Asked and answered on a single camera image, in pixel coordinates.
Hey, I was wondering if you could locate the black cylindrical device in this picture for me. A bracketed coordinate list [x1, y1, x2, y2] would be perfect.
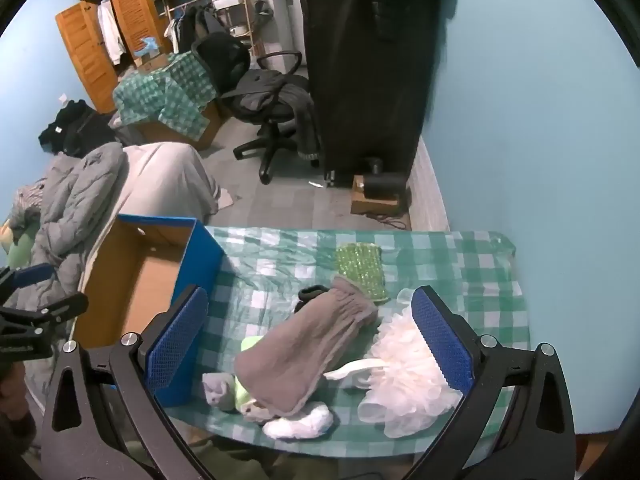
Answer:
[365, 157, 411, 201]

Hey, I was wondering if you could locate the light green cloth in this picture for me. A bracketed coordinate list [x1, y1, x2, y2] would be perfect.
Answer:
[235, 336, 264, 408]

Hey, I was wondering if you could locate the green checked cloth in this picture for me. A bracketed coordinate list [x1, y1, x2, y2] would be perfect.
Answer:
[112, 51, 221, 142]

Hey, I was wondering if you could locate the small grey sock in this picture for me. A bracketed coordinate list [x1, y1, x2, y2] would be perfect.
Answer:
[201, 372, 238, 411]

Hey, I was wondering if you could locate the green checked tablecloth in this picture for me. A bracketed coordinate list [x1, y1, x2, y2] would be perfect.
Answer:
[165, 225, 531, 456]

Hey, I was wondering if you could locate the white fluffy sock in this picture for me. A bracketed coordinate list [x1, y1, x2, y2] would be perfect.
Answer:
[262, 402, 333, 440]

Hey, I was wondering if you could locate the green pillow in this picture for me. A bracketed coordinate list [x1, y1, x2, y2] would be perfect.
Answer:
[0, 220, 41, 271]

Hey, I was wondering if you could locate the brown cardboard box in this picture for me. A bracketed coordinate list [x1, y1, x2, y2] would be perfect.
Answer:
[135, 100, 233, 152]

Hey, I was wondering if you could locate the black office chair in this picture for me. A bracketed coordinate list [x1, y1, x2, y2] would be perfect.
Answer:
[232, 50, 321, 185]

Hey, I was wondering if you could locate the small wooden box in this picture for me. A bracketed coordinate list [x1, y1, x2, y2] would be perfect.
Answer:
[350, 175, 412, 216]

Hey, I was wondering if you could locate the grey jacket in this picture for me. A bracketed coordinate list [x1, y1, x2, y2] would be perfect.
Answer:
[232, 72, 321, 161]

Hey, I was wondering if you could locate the black bag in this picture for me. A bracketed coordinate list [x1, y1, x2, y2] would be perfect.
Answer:
[39, 100, 118, 157]

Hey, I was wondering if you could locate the blue cardboard box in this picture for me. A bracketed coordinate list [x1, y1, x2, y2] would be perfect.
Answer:
[74, 214, 224, 407]

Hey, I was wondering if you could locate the black backpack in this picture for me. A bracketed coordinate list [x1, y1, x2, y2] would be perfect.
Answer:
[191, 32, 251, 97]

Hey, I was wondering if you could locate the person's left forearm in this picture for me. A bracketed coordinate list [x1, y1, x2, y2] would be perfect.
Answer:
[0, 360, 38, 453]

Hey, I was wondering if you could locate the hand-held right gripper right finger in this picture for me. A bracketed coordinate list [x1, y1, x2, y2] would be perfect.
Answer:
[400, 285, 578, 480]

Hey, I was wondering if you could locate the white hanging garment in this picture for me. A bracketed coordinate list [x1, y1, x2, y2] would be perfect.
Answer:
[96, 0, 128, 66]

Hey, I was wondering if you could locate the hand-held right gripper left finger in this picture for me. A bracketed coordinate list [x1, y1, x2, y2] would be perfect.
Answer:
[39, 285, 216, 480]

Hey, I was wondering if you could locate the wooden wardrobe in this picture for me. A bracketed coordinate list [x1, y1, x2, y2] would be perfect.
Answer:
[55, 0, 173, 115]

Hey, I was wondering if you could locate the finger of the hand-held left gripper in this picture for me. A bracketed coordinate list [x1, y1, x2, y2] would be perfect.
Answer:
[0, 292, 89, 343]
[0, 262, 57, 302]

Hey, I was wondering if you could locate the grey towel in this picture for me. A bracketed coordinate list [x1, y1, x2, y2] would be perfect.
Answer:
[234, 276, 379, 417]

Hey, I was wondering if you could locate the white sheet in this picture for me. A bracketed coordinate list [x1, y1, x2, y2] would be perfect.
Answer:
[80, 142, 221, 301]

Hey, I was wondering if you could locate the metal shelf rack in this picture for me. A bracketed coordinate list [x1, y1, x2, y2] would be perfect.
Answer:
[207, 0, 266, 58]

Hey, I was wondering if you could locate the tall black fabric wardrobe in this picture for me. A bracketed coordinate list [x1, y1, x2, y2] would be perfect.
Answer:
[290, 0, 453, 186]

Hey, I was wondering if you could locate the black sock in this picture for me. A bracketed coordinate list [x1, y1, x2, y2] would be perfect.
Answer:
[295, 285, 333, 313]

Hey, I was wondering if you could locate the grey quilted duvet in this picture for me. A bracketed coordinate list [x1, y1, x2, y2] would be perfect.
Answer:
[7, 142, 128, 311]

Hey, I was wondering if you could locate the white mesh bath pouf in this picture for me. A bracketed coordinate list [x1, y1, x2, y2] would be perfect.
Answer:
[324, 287, 473, 438]

